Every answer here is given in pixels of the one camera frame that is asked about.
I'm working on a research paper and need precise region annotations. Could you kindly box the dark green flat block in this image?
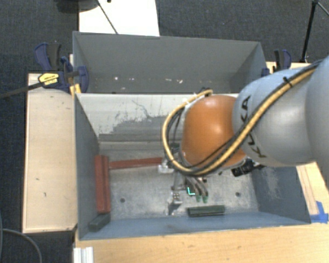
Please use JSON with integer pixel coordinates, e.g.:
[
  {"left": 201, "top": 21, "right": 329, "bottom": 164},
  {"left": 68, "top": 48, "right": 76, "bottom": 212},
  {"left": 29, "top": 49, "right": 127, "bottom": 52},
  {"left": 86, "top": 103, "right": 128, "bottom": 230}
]
[
  {"left": 186, "top": 204, "right": 226, "bottom": 218},
  {"left": 88, "top": 213, "right": 111, "bottom": 232}
]

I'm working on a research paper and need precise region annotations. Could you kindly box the grey metal bin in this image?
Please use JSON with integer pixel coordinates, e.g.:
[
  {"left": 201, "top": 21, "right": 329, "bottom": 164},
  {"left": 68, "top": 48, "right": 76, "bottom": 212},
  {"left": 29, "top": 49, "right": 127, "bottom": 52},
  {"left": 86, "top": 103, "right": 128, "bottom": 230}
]
[{"left": 72, "top": 31, "right": 312, "bottom": 241}]

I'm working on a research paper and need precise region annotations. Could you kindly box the red-brown flat block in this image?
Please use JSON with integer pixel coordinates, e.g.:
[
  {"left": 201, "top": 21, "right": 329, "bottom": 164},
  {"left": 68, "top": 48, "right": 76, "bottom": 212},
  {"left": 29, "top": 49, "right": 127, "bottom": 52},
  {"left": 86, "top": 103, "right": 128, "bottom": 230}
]
[
  {"left": 108, "top": 157, "right": 164, "bottom": 170},
  {"left": 94, "top": 155, "right": 112, "bottom": 214}
]

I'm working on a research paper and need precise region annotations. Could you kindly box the pale wood flat board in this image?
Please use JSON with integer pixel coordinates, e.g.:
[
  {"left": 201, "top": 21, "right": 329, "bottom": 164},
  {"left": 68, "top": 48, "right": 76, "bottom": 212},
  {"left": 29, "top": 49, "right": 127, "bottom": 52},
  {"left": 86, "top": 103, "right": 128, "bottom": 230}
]
[{"left": 21, "top": 72, "right": 79, "bottom": 234}]

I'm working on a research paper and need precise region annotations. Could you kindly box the black cylinder on white bracket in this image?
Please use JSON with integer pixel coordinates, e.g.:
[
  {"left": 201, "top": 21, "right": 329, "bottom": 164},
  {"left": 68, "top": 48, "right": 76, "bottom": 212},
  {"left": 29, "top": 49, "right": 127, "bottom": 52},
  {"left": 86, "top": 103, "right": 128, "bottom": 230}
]
[{"left": 230, "top": 158, "right": 262, "bottom": 178}]

